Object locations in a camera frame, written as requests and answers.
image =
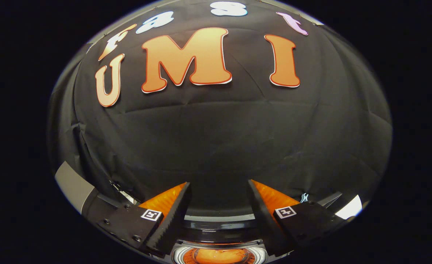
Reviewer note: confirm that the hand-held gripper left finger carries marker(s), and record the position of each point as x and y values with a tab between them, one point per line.
172	220

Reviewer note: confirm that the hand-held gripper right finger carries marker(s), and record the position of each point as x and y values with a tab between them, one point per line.
265	220

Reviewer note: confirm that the grey washing machine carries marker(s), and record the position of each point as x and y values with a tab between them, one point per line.
180	255

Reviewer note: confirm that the yellow polo shirt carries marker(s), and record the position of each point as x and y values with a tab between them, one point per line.
219	256

